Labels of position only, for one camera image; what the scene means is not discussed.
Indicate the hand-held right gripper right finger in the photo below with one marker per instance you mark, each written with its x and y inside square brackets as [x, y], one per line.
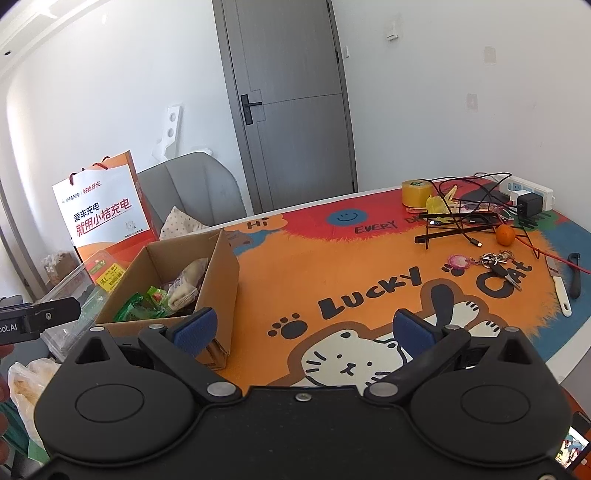
[413, 332]

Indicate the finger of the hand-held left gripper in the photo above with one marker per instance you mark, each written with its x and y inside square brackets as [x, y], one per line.
[57, 313]

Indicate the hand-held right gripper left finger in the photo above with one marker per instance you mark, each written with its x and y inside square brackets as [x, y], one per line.
[196, 330]

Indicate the brown cardboard box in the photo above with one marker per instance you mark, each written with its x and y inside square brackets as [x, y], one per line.
[217, 295]

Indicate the bright green snack packet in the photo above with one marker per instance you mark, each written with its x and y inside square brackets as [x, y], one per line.
[156, 295]

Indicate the long white snack packet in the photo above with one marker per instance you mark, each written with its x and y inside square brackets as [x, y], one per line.
[193, 271]

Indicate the dark green snack packet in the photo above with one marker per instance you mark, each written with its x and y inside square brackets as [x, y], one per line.
[131, 311]

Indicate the clear plastic clamshell container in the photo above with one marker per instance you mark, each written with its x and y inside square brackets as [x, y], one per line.
[69, 295]

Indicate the brown package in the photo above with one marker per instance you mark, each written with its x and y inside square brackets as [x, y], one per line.
[57, 267]

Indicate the translucent plastic bag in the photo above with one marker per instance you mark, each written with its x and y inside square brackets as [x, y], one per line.
[27, 392]

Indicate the black metal stand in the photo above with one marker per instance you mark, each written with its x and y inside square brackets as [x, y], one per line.
[438, 236]

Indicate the dotted beige cushion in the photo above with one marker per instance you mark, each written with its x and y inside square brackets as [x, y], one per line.
[182, 226]

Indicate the bunch of keys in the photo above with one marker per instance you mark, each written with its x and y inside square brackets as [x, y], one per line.
[498, 270]

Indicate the white and orange paper bag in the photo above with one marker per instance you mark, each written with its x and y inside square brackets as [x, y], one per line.
[101, 212]

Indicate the yellow crumpled wrapper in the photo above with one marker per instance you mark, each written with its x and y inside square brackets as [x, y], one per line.
[436, 203]

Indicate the small orange fruit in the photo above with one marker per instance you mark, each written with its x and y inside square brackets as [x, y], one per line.
[505, 235]

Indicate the yellow tape roll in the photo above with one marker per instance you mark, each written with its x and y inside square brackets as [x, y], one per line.
[415, 196]

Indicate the grey chair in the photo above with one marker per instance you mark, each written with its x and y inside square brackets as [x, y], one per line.
[194, 184]

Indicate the black flat device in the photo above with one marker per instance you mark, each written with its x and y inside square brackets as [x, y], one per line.
[480, 196]

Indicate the black pen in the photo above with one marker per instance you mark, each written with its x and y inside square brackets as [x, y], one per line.
[575, 277]

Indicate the black charger adapter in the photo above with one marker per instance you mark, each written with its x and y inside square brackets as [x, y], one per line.
[528, 204]

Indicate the white power strip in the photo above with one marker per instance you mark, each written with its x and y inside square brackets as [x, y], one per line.
[535, 187]

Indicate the smartphone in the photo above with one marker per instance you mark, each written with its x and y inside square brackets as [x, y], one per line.
[572, 450]

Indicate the white foam piece with holes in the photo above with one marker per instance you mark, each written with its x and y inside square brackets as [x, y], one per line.
[168, 134]

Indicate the grey door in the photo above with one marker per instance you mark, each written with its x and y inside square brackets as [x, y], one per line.
[286, 92]

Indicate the white wall cover plate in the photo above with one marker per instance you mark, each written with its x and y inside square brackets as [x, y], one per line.
[490, 54]

